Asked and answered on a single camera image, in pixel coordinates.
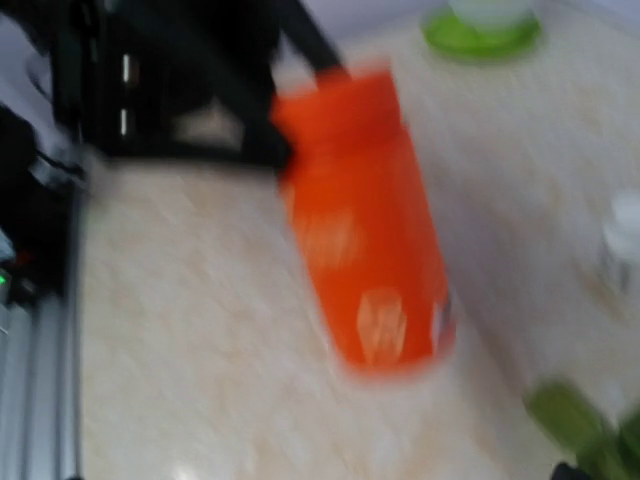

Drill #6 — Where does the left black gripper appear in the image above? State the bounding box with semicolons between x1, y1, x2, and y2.
50;1;292;173

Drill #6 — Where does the green weekly pill organizer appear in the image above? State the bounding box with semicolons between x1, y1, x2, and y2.
524;379;639;479

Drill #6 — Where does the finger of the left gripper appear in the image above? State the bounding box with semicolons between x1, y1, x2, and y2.
279;0;344;73

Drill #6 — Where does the small white pill bottle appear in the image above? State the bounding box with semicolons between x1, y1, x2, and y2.
601;190;639;295

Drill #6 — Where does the orange pill bottle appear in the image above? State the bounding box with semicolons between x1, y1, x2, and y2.
272;67;456;376

